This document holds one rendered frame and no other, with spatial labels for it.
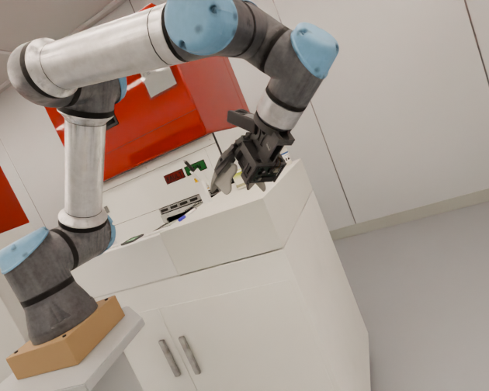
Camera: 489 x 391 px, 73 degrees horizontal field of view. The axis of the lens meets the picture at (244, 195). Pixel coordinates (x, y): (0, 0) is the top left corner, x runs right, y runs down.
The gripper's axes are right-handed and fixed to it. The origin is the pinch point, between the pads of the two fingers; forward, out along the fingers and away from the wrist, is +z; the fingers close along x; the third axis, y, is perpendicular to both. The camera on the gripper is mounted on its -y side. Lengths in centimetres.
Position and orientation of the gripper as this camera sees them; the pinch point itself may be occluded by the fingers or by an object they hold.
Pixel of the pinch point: (230, 185)
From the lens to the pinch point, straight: 72.1
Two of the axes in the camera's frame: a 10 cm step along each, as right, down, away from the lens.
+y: 4.0, 7.6, -5.1
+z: -3.8, 6.4, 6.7
